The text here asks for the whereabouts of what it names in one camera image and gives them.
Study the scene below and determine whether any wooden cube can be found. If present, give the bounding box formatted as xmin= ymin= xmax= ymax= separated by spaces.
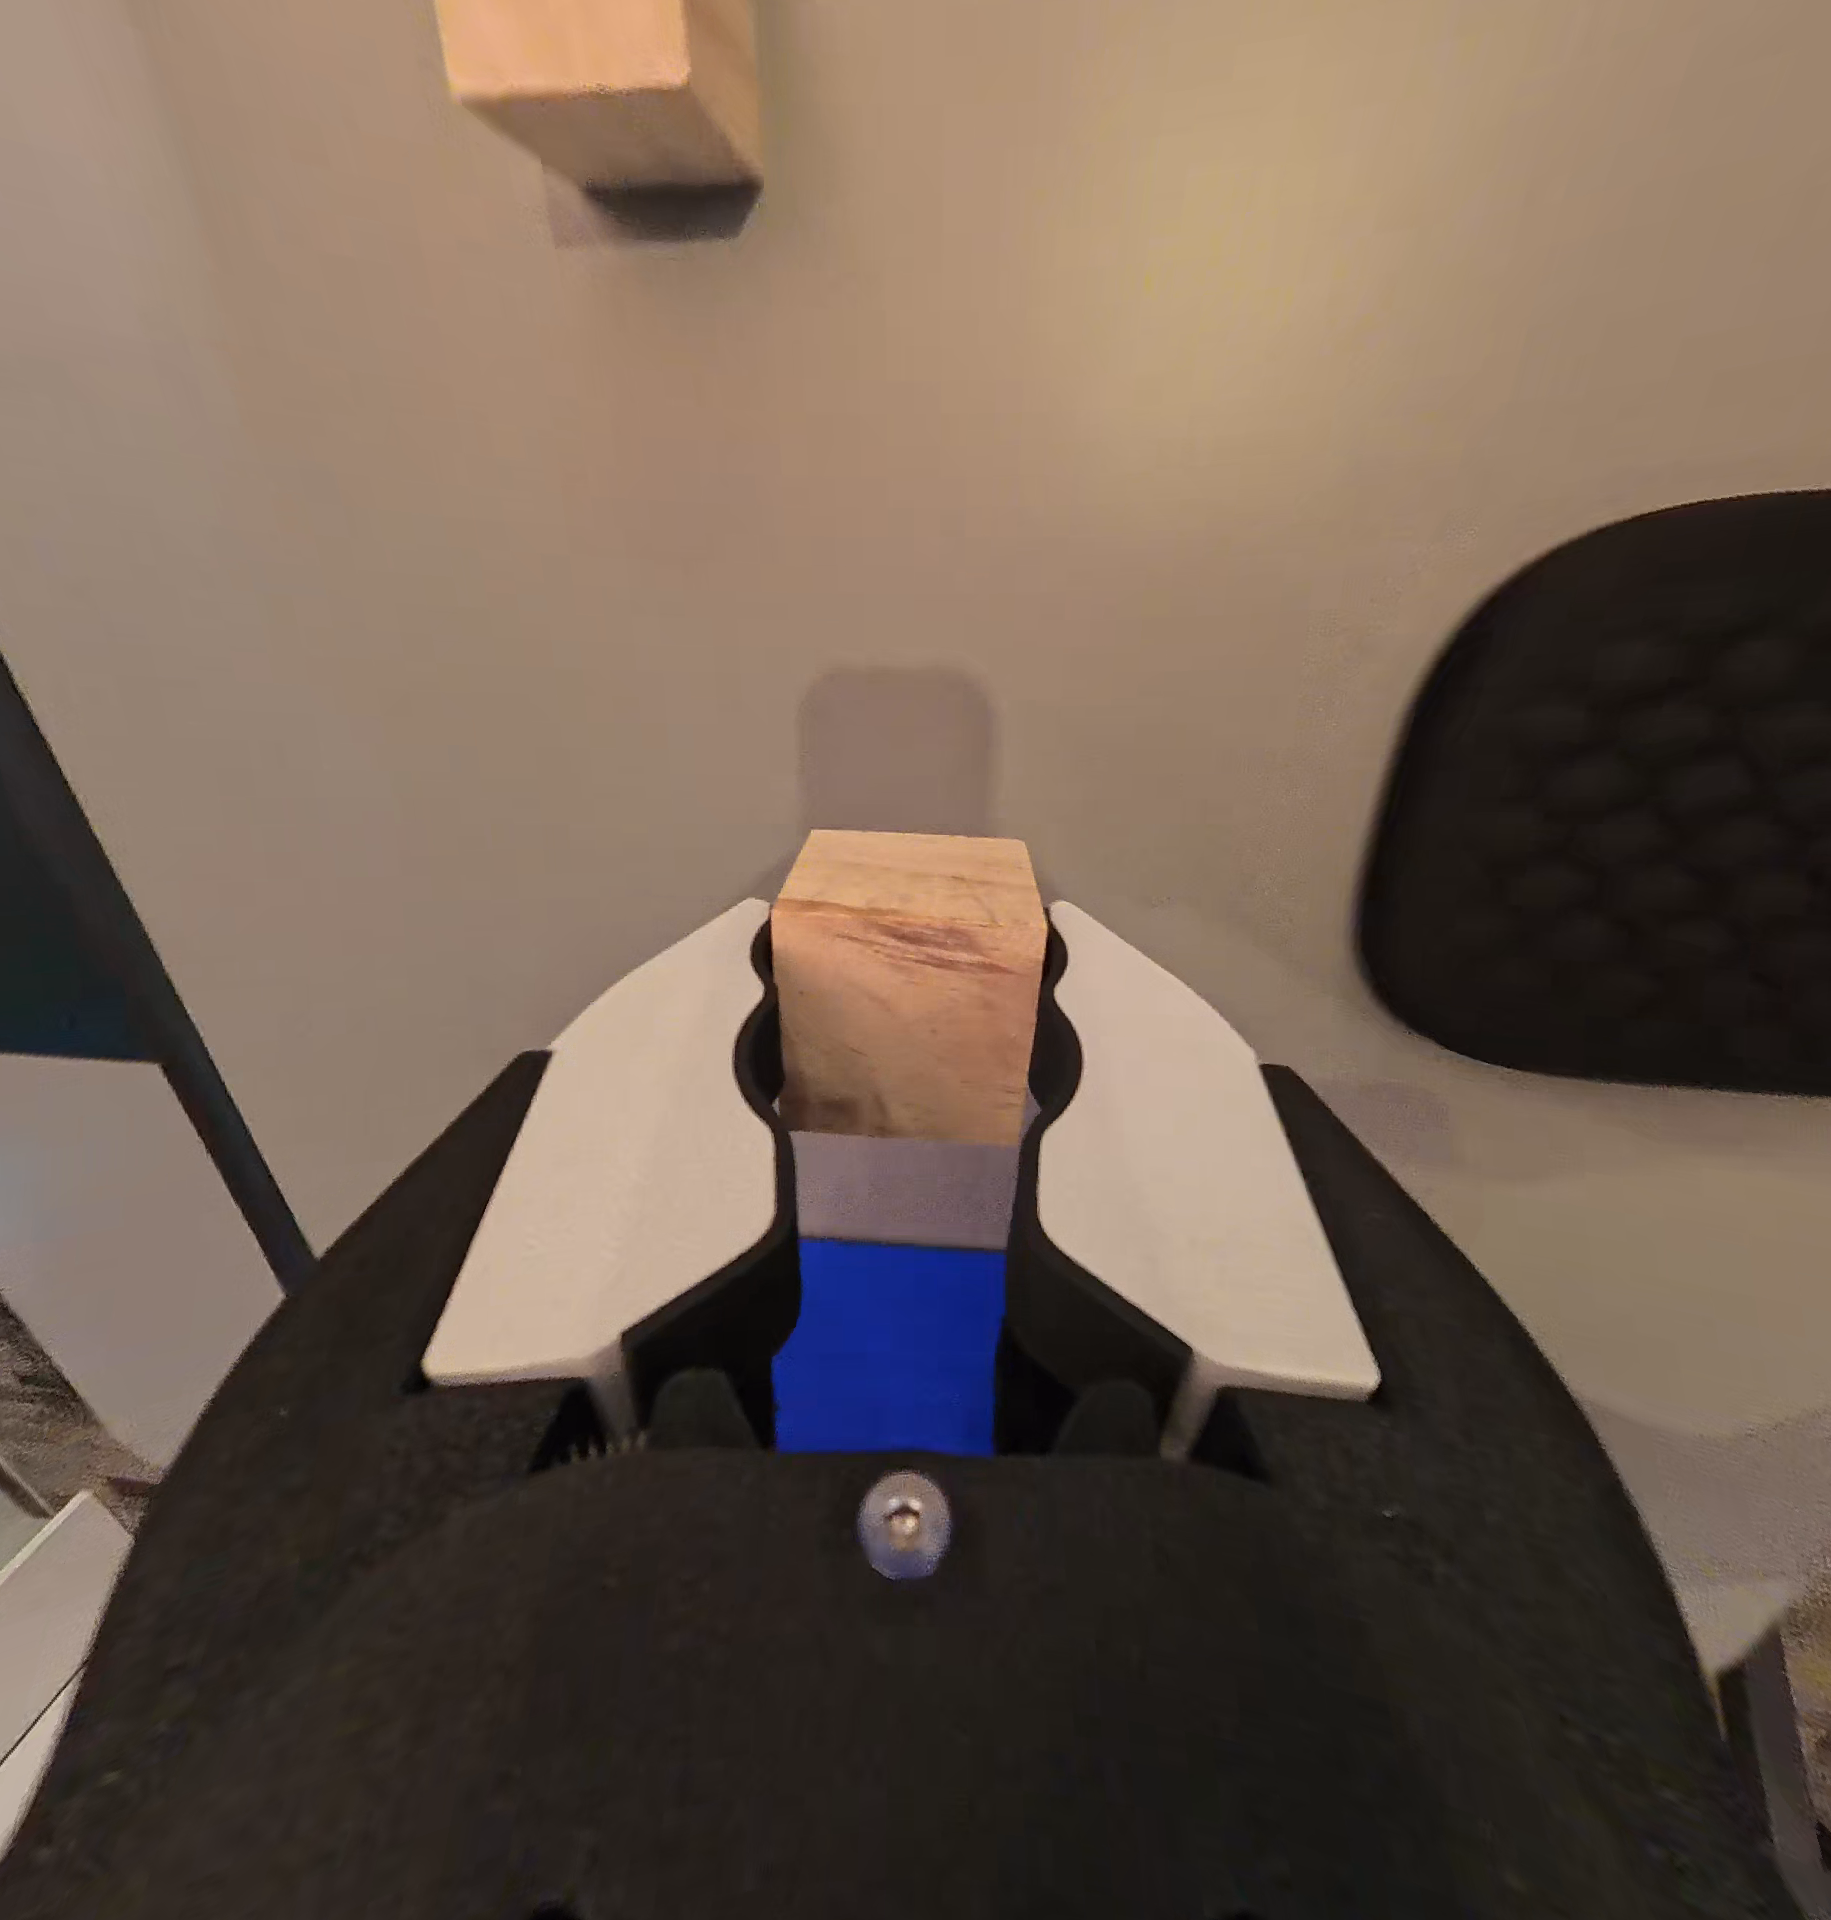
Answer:
xmin=435 ymin=0 xmax=767 ymax=194
xmin=771 ymin=827 xmax=1043 ymax=1145

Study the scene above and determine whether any blue plastic bin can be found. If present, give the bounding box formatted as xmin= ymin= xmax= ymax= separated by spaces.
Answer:
xmin=771 ymin=1237 xmax=1012 ymax=1457

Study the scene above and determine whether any dark inset table panel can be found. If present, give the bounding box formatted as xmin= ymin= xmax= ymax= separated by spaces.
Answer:
xmin=0 ymin=561 xmax=319 ymax=1299

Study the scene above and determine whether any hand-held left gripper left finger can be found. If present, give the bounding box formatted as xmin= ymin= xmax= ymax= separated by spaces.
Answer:
xmin=420 ymin=897 xmax=799 ymax=1443

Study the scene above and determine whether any black padded wrist rest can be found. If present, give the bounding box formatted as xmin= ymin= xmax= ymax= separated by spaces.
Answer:
xmin=1355 ymin=486 xmax=1831 ymax=1100

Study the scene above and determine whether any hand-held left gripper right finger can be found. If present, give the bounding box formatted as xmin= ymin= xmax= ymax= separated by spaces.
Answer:
xmin=1005 ymin=897 xmax=1384 ymax=1460

